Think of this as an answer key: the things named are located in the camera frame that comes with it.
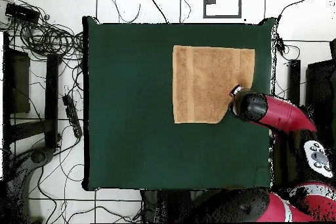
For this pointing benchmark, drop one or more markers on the tan terry towel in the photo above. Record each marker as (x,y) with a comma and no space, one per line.
(202,84)

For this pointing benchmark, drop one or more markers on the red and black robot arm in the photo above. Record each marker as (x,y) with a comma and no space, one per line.
(281,116)

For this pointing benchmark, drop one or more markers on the dark flat panel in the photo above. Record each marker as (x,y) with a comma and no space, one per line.
(21,82)

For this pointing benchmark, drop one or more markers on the dark green tablecloth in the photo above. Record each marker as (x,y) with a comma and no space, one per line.
(131,129)

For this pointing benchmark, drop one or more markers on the black power strip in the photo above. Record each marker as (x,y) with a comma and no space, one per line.
(72,115)

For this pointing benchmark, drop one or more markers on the black upright bar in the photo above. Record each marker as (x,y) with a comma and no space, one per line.
(294,79)

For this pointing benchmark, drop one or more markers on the gray tripod base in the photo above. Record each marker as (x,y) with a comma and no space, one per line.
(39,157)

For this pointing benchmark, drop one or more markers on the dark monitor panel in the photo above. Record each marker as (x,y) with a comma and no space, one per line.
(320,84)

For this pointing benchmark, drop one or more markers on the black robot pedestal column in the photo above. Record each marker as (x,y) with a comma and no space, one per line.
(168,205)

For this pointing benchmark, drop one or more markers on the black stand frame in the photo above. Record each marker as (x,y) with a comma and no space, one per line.
(51,98)

